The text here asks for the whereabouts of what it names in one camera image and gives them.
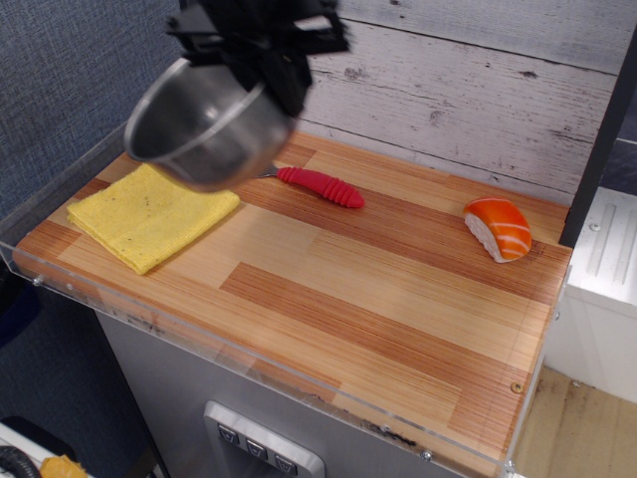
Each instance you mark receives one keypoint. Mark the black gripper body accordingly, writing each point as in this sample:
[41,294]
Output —
[225,32]

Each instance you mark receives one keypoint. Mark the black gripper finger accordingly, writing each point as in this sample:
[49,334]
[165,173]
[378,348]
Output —
[245,71]
[287,75]

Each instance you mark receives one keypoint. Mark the silver metal bowl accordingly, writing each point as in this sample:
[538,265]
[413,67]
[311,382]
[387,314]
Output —
[200,127]

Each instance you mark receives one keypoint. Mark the yellow folded cloth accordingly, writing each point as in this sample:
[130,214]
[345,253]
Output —
[144,218]

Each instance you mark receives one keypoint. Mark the salmon nigiri sushi toy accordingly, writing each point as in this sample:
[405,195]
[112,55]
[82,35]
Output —
[500,227]

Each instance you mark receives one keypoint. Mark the silver toy fridge cabinet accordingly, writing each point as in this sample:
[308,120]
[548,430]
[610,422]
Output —
[171,386]

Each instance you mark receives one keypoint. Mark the grey dispenser button panel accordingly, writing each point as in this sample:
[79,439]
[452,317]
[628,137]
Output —
[261,443]

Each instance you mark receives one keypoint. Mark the white aluminium side block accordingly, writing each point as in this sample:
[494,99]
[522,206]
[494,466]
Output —
[593,336]

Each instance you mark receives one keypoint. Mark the yellow object bottom left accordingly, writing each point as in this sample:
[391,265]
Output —
[62,467]

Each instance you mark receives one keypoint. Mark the red handled metal spoon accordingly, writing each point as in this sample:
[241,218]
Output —
[328,187]

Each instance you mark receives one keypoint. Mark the black right frame post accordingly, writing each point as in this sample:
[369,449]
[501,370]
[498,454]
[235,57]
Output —
[611,124]

